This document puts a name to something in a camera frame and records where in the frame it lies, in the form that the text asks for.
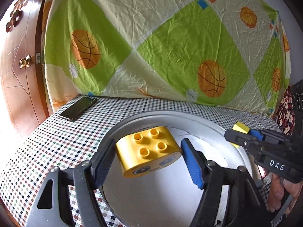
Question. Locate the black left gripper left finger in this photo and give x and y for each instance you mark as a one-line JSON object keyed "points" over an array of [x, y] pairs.
{"points": [[52, 204]]}

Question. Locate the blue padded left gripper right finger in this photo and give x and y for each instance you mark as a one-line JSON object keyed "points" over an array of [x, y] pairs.
{"points": [[244, 207]]}

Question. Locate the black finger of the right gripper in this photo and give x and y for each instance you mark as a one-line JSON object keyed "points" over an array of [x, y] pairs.
{"points": [[244, 140]]}

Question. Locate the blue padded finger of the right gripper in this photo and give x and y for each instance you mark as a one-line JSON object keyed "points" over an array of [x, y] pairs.
{"points": [[260, 134]]}

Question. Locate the small yellow cube block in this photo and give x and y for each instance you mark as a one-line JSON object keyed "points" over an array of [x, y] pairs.
{"points": [[240, 127]]}

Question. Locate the yellow face toy block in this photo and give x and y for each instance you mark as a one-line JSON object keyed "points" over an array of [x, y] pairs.
{"points": [[146, 151]]}

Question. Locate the person hand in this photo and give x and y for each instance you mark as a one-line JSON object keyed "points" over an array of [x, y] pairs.
{"points": [[277, 190]]}

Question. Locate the red patterned fabric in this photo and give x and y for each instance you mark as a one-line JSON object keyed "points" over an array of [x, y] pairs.
{"points": [[285, 116]]}

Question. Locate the round metal tin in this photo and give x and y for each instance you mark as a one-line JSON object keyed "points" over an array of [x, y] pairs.
{"points": [[166, 197]]}

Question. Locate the black smartphone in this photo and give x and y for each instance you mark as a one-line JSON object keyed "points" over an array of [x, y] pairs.
{"points": [[76, 109]]}

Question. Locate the basketball pattern bed sheet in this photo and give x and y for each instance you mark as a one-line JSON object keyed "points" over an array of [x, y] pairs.
{"points": [[231, 53]]}

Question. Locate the brown wooden door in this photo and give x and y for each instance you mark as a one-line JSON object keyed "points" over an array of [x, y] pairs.
{"points": [[23, 89]]}

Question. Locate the gold door knob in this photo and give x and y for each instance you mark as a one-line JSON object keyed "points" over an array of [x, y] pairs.
{"points": [[25, 62]]}

